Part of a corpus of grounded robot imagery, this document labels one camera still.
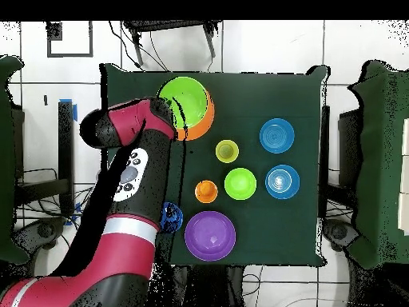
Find large orange bowl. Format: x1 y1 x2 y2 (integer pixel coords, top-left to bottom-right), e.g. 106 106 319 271
174 89 216 142

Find large green bowl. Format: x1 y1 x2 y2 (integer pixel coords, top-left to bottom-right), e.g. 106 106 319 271
157 76 211 131

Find orange cup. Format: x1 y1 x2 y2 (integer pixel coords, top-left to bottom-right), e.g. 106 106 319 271
194 179 219 205

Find yellow cup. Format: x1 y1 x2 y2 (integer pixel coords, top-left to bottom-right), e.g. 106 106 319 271
215 139 240 165

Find small green bowl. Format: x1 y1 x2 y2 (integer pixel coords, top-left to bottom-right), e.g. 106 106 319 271
224 167 257 201

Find dark blue bowl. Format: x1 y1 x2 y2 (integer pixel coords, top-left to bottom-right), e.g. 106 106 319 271
159 201 185 234

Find purple bowl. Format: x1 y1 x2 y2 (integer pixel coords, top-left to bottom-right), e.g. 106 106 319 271
184 210 236 262

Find light blue bowl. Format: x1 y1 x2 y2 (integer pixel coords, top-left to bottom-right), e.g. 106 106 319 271
259 118 296 154
264 164 301 200

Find dark green tablecloth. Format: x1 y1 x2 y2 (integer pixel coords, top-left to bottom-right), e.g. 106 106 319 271
97 63 330 268

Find black metal stand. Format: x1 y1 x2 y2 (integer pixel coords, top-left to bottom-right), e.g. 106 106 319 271
14 100 76 217
320 105 363 221

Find blue tape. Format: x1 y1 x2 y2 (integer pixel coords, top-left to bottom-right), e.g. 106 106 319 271
58 98 78 122

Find black stool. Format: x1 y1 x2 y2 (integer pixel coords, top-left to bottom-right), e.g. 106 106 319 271
122 20 223 66

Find green cloth side table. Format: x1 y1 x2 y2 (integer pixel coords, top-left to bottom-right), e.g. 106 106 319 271
347 60 409 269
0 55 30 265

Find white boxes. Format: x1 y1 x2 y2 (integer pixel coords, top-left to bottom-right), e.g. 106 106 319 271
397 118 409 236

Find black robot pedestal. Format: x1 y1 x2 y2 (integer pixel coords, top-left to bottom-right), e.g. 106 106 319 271
172 264 244 307

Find bundle of floor cables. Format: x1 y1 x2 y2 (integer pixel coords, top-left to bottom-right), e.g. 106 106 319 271
18 167 97 257

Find black square floor frame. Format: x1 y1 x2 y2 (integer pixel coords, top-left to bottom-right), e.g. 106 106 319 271
46 20 94 58

